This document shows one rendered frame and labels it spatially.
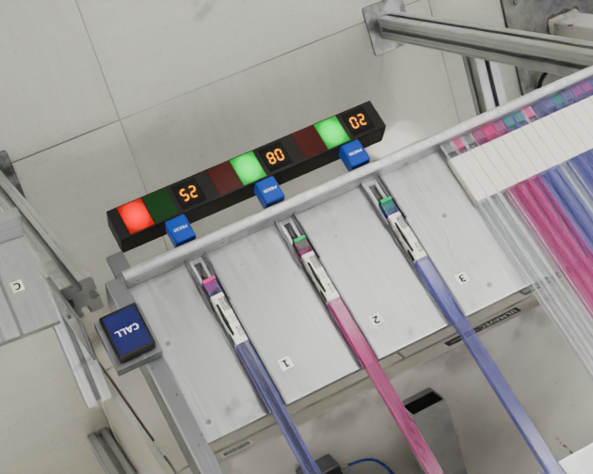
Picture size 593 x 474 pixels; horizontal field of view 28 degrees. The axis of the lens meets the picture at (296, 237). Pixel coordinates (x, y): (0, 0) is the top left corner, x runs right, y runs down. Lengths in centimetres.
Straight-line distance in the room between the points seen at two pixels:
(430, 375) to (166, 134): 68
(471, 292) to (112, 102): 86
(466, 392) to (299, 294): 42
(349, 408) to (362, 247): 30
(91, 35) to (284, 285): 80
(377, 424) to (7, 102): 80
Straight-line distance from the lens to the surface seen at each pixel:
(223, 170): 134
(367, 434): 157
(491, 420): 166
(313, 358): 125
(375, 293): 128
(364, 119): 139
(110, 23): 196
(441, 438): 157
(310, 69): 208
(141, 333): 120
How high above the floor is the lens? 189
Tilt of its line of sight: 63 degrees down
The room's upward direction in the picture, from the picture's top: 122 degrees clockwise
